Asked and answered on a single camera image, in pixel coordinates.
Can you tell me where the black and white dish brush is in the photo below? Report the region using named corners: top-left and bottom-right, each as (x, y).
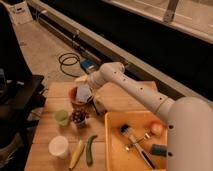
top-left (120, 124), bottom-right (155, 169)

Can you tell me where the red yellow apple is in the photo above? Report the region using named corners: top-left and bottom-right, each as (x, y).
top-left (150, 122), bottom-right (164, 136)

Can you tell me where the black coiled cable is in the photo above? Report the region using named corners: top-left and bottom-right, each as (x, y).
top-left (58, 52), bottom-right (88, 81)

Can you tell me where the green cucumber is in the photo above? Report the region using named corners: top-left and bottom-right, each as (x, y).
top-left (86, 135), bottom-right (98, 166)

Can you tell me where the white cup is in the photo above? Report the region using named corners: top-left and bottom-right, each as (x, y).
top-left (48, 136), bottom-right (69, 159)

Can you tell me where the green cup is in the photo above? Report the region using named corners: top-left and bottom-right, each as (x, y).
top-left (54, 110), bottom-right (69, 126)

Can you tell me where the white machine base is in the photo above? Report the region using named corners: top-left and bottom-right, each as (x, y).
top-left (8, 1), bottom-right (33, 25)

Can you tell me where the red bowl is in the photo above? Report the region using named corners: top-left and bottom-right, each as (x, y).
top-left (69, 86), bottom-right (93, 106)

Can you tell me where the yellow plastic bin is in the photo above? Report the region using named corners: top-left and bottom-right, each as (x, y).
top-left (105, 111), bottom-right (167, 171)

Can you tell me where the cup of dark grapes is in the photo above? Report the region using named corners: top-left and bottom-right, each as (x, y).
top-left (71, 109), bottom-right (88, 128)

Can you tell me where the black side cart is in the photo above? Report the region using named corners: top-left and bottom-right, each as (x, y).
top-left (0, 68), bottom-right (45, 171)

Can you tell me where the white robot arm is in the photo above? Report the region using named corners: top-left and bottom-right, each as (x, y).
top-left (85, 62), bottom-right (213, 171)

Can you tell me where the metal spoon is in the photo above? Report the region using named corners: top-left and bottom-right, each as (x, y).
top-left (125, 133), bottom-right (151, 151)

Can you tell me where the blue green sponge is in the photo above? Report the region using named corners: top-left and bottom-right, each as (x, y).
top-left (150, 144), bottom-right (167, 156)

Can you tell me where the blue electronic box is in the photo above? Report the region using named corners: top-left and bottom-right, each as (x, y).
top-left (80, 59), bottom-right (99, 74)

